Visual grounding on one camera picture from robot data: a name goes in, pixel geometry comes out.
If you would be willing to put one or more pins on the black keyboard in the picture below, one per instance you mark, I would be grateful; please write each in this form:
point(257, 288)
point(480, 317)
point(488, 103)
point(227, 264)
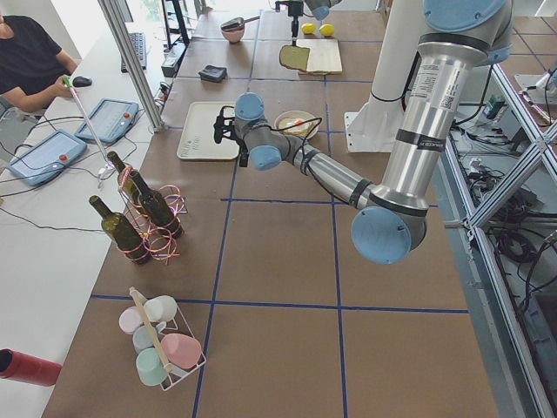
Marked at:
point(138, 43)

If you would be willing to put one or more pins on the seated person black shirt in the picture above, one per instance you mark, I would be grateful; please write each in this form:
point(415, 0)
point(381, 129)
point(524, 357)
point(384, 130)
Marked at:
point(32, 65)

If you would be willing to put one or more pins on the pink bowl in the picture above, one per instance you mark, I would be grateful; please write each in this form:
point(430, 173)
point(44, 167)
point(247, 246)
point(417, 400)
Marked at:
point(233, 33)

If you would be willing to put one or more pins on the yellow lemon left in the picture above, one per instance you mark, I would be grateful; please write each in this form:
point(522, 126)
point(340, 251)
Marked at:
point(308, 28)

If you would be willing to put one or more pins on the yellow lemon right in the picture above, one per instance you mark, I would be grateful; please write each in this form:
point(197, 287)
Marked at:
point(327, 30)

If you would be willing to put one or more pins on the red cylinder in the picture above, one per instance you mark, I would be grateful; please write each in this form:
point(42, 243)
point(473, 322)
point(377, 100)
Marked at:
point(17, 366)

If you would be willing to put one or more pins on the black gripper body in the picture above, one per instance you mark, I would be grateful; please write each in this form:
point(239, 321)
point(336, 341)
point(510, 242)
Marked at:
point(243, 151)
point(295, 10)

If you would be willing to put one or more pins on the metal scoop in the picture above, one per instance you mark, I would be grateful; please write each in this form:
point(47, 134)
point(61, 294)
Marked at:
point(237, 23)

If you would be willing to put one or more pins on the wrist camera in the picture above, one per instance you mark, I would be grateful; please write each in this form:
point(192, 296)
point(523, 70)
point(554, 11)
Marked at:
point(279, 3)
point(219, 132)

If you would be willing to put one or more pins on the blue teach pendant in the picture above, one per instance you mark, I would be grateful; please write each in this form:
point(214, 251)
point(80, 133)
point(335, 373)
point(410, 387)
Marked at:
point(112, 118)
point(44, 161)

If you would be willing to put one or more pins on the pink striped stick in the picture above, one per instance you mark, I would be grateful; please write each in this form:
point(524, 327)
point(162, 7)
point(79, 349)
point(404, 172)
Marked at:
point(107, 168)

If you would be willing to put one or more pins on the aluminium frame post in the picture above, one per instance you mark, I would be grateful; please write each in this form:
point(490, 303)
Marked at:
point(115, 20)

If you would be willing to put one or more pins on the white pedestal column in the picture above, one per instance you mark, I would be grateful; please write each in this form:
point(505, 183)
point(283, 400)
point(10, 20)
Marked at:
point(373, 128)

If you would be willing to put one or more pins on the lilac cup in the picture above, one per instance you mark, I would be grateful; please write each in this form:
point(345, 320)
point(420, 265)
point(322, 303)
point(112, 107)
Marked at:
point(130, 320)

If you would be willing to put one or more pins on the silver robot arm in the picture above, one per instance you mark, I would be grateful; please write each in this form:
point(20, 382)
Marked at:
point(457, 37)
point(319, 8)

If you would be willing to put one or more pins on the dark green wine bottle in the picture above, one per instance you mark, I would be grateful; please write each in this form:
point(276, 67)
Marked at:
point(127, 239)

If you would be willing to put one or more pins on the blue teach pendant near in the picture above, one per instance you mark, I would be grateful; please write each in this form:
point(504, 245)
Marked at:
point(44, 161)

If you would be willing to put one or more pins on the blue teach pendant far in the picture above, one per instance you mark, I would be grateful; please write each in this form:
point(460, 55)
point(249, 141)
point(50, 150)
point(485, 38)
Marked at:
point(112, 118)

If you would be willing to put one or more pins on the mint green cup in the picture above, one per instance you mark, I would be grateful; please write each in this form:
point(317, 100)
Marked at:
point(150, 368)

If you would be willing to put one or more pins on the grey blue cup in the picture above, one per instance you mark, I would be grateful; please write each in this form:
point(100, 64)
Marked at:
point(141, 339)

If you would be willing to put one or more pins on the fried egg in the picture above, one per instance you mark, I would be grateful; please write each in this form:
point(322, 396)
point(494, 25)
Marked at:
point(294, 125)

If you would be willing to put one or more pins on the white cup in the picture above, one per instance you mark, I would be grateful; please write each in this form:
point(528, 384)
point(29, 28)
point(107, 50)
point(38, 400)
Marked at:
point(161, 308)

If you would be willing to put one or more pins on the white bear tray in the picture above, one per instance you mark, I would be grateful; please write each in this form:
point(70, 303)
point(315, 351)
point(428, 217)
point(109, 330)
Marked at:
point(197, 139)

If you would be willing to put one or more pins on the pink cup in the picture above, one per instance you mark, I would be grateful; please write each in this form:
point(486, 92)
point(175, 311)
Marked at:
point(182, 350)

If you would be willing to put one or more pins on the white wire cup rack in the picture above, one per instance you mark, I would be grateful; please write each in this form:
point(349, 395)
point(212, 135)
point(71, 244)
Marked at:
point(157, 331)

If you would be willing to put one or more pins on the yellow lemon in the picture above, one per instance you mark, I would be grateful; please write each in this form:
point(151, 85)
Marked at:
point(308, 28)
point(327, 30)

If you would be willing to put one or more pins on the wooden cutting board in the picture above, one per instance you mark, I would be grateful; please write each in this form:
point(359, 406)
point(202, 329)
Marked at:
point(324, 57)

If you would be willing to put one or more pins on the black computer mouse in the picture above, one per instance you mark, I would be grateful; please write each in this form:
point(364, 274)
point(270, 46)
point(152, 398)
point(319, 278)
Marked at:
point(81, 81)

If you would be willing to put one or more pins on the grey folded cloth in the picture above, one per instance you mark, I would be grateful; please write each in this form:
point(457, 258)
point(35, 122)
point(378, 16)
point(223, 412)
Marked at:
point(213, 73)

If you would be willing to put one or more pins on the white round plate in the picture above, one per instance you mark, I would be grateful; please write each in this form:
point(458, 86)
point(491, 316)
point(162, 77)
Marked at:
point(306, 116)

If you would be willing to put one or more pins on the copper wire bottle rack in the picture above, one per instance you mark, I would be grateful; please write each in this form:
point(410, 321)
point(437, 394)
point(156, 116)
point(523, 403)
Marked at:
point(158, 241)

